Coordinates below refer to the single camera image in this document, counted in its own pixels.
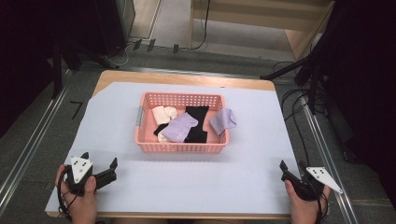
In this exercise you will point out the black tripod stand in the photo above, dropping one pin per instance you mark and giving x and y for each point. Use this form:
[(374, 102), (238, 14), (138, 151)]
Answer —
[(311, 65)]

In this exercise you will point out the grey basket label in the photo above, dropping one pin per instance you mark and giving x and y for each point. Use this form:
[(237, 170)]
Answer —
[(139, 115)]

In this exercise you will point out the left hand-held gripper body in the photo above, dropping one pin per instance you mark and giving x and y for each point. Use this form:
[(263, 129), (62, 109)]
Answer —
[(81, 169)]

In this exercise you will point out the light purple sock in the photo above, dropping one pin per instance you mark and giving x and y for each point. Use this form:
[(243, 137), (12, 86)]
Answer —
[(179, 128), (222, 119)]

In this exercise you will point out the white table cover sheet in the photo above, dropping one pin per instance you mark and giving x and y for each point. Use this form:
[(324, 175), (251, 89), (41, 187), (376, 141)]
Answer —
[(236, 174)]

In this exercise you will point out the pink plastic basket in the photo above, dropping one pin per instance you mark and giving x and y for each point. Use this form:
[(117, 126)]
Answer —
[(146, 140)]

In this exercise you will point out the black stand post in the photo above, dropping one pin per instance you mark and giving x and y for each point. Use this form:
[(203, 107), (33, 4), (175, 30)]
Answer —
[(57, 71)]

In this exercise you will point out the light wooden bench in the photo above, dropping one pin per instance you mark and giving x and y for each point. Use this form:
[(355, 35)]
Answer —
[(280, 21)]

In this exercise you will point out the black cabinet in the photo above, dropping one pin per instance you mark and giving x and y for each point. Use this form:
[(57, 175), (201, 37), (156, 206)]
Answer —
[(115, 21)]

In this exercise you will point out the person's right hand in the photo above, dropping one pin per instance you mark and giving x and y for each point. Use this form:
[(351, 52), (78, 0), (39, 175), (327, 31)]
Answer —
[(303, 208)]

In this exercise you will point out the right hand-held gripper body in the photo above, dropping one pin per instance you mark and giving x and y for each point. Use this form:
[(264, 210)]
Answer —
[(322, 179)]

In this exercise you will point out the person's left hand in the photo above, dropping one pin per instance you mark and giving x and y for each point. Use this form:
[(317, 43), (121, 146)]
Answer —
[(81, 207)]

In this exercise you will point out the black sock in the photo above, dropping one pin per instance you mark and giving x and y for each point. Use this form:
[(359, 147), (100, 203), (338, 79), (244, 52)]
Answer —
[(196, 124), (160, 128)]

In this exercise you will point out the metal floor rail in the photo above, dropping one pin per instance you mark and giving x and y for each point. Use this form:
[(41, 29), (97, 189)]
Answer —
[(330, 168), (28, 149)]

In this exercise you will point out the cream sock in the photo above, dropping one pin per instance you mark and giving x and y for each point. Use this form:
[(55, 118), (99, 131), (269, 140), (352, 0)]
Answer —
[(172, 112), (161, 114)]

